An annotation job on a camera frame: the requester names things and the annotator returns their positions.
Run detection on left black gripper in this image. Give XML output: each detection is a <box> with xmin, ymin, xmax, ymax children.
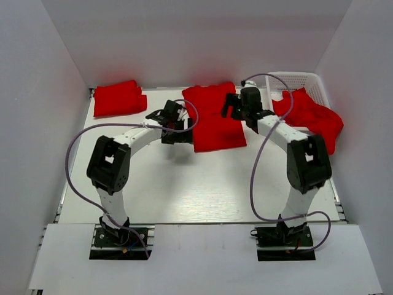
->
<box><xmin>162</xmin><ymin>117</ymin><xmax>193</xmax><ymax>144</ymax></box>

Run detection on red t shirt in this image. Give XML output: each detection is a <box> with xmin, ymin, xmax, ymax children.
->
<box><xmin>93</xmin><ymin>80</ymin><xmax>147</xmax><ymax>118</ymax></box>
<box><xmin>182</xmin><ymin>82</ymin><xmax>247</xmax><ymax>153</ymax></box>

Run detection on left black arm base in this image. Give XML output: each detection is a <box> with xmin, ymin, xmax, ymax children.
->
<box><xmin>89</xmin><ymin>225</ymin><xmax>148</xmax><ymax>261</ymax></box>

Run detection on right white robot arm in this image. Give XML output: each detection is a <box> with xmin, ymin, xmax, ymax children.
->
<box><xmin>221</xmin><ymin>87</ymin><xmax>332</xmax><ymax>245</ymax></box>

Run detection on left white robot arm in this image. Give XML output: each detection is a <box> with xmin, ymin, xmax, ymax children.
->
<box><xmin>87</xmin><ymin>100</ymin><xmax>199</xmax><ymax>245</ymax></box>

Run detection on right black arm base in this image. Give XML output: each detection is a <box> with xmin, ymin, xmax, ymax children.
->
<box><xmin>250</xmin><ymin>226</ymin><xmax>316</xmax><ymax>262</ymax></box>

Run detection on red t shirts in basket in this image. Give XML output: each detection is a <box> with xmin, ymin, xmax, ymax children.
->
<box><xmin>285</xmin><ymin>87</ymin><xmax>344</xmax><ymax>155</ymax></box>

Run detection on white plastic basket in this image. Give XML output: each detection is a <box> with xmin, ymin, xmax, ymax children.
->
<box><xmin>265</xmin><ymin>71</ymin><xmax>330</xmax><ymax>111</ymax></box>

